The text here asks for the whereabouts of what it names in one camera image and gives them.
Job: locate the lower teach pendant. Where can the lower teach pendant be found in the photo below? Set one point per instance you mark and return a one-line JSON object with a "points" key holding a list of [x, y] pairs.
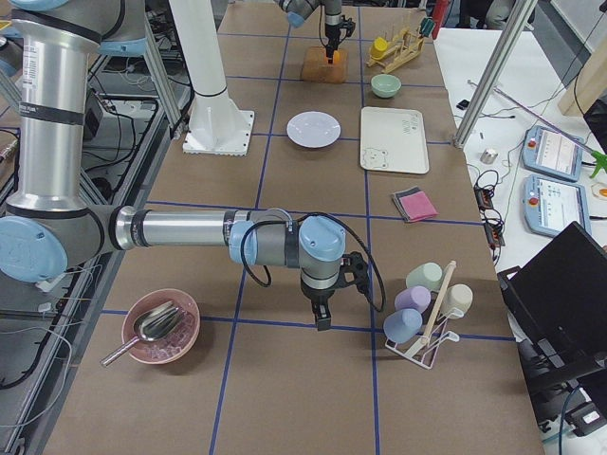
{"points": [[551, 205]]}

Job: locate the white wire cup rack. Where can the white wire cup rack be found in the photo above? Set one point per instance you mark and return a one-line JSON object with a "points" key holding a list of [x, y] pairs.
{"points": [[424, 357]]}

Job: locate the pink cloth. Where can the pink cloth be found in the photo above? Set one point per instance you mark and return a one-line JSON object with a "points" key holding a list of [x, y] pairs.
{"points": [[429, 209]]}

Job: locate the black laptop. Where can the black laptop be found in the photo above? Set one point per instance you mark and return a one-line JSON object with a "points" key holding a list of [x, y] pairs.
{"points": [[559, 300]]}

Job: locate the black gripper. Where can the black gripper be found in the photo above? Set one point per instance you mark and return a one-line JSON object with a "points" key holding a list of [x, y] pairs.
{"points": [[317, 295], [331, 26]]}

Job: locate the green bowl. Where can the green bowl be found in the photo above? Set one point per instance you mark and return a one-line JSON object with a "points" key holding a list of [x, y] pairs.
{"points": [[385, 86]]}

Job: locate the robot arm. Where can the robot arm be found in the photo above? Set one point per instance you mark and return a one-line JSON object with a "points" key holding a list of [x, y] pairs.
{"points": [[298, 11], [57, 217]]}

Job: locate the teach pendant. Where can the teach pendant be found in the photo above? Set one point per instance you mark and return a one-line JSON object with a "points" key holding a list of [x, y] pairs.
{"points": [[551, 205], [551, 153]]}

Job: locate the wooden drying rack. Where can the wooden drying rack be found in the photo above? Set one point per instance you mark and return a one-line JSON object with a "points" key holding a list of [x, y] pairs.
{"points": [[406, 40]]}

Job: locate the pink bowl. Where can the pink bowl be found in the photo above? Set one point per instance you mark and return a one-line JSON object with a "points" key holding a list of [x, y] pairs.
{"points": [[174, 345]]}

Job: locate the purple cup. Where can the purple cup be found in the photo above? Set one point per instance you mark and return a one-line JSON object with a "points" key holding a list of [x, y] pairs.
{"points": [[417, 297]]}

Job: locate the blue cup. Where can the blue cup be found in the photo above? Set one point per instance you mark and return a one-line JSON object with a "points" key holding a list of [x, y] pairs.
{"points": [[402, 325]]}

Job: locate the wooden cutting board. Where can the wooden cutting board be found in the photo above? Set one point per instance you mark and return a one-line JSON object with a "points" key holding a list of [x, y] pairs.
{"points": [[316, 68]]}

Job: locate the yellow mug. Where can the yellow mug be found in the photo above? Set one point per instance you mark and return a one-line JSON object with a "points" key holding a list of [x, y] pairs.
{"points": [[378, 48]]}

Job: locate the aluminium frame post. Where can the aluminium frame post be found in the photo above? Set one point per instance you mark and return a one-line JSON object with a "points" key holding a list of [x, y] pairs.
{"points": [[510, 18]]}

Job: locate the white round plate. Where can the white round plate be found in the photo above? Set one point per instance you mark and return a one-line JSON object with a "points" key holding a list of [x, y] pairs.
{"points": [[313, 129]]}

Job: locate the cream bear tray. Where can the cream bear tray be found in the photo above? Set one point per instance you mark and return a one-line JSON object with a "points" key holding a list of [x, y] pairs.
{"points": [[393, 140]]}

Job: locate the upper teach pendant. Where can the upper teach pendant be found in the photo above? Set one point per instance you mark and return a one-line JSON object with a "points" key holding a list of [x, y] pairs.
{"points": [[551, 153]]}

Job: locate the green cup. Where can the green cup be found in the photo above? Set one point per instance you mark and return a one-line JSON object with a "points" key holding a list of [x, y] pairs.
{"points": [[429, 275]]}

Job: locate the wooden rack handle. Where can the wooden rack handle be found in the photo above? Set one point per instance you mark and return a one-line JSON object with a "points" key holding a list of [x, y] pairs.
{"points": [[448, 272]]}

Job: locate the beige cup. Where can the beige cup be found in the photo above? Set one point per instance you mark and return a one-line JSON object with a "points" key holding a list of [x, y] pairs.
{"points": [[459, 296]]}

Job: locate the metal scoop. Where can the metal scoop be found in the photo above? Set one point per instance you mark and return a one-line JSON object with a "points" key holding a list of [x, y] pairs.
{"points": [[149, 327]]}

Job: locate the grey cloth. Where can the grey cloth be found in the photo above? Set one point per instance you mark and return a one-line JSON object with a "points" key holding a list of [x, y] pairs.
{"points": [[403, 195]]}

